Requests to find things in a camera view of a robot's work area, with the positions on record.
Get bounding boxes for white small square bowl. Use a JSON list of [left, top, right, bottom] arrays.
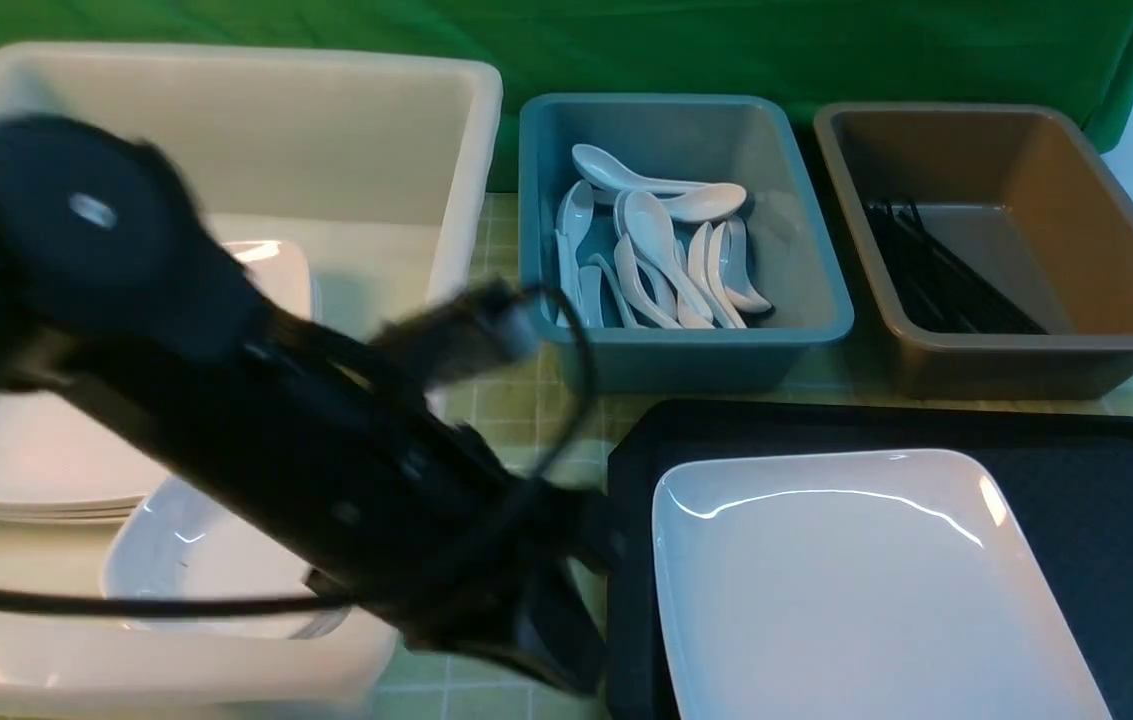
[[99, 477, 310, 600]]

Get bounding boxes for black serving tray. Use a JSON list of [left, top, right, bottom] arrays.
[[606, 398, 1133, 719]]

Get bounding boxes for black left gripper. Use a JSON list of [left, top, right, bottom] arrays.
[[256, 331, 625, 697]]

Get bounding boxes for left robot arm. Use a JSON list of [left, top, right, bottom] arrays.
[[0, 115, 627, 696]]

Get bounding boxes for black chopsticks in bin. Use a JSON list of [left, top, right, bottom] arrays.
[[863, 201, 1047, 334]]

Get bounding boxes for green backdrop cloth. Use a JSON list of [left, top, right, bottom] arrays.
[[0, 1, 1133, 192]]

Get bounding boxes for blue-grey plastic bin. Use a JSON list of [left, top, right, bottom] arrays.
[[517, 94, 855, 395]]

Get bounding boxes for large white rectangular plate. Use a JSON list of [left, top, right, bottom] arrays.
[[650, 448, 1110, 719]]

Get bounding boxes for brown plastic bin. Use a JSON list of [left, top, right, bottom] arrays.
[[813, 102, 1133, 401]]

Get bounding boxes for stack of white square plates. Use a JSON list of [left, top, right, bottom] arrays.
[[0, 239, 317, 525]]

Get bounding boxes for large white plastic tub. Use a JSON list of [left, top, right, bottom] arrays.
[[0, 44, 502, 719]]

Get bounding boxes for white spoons pile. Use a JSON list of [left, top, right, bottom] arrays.
[[550, 143, 775, 329]]

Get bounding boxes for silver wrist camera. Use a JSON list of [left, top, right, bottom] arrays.
[[370, 280, 542, 386]]

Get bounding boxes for green checkered table mat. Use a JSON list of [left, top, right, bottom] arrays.
[[359, 195, 1133, 719]]

